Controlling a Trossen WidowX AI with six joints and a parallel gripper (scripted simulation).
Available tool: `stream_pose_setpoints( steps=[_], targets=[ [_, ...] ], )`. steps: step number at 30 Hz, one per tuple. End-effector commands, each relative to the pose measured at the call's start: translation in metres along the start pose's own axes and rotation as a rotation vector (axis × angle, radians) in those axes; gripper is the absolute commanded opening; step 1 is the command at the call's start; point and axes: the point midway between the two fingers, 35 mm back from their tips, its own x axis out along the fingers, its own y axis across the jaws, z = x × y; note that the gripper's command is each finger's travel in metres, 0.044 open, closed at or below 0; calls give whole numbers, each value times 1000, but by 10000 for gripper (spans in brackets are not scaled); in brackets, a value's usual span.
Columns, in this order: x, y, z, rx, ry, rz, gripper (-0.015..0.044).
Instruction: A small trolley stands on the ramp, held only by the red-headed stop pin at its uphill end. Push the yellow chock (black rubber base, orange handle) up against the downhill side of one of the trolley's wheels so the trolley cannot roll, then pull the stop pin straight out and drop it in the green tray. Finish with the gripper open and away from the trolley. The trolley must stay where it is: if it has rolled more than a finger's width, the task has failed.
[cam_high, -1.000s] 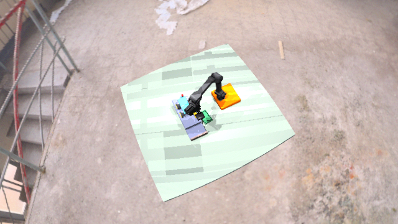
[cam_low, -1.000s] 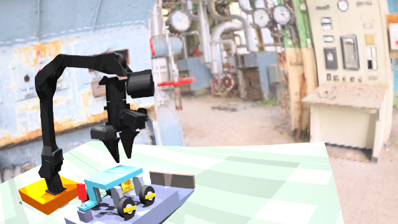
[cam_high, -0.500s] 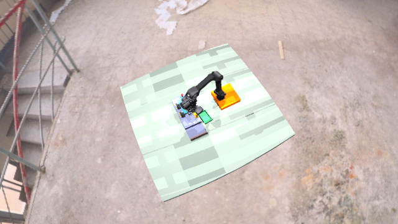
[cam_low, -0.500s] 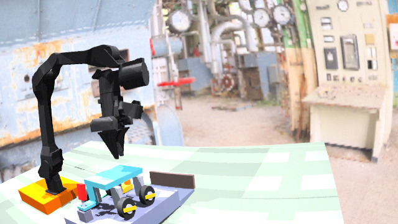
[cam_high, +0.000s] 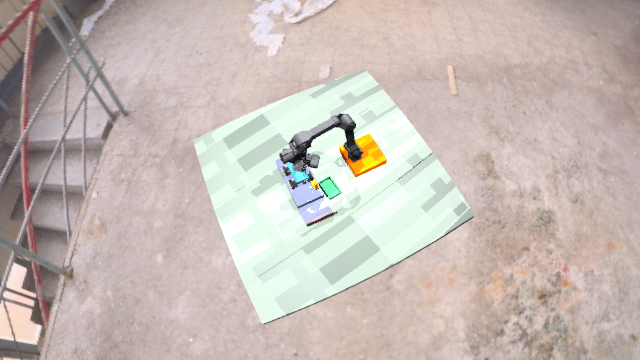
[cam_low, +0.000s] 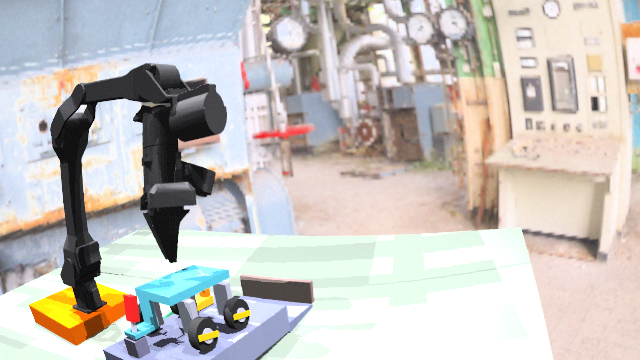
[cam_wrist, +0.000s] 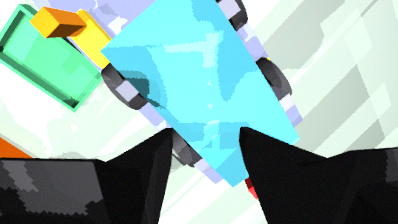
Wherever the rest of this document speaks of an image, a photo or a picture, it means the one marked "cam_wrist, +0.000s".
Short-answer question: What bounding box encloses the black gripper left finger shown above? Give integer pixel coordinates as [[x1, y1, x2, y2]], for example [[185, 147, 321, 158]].
[[0, 128, 173, 224]]

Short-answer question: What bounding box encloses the green tray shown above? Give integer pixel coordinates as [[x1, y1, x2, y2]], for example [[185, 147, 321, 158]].
[[0, 4, 103, 113], [2, 14, 101, 103]]

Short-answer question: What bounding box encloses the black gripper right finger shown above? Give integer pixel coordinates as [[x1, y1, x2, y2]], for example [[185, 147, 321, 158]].
[[239, 126, 398, 224]]

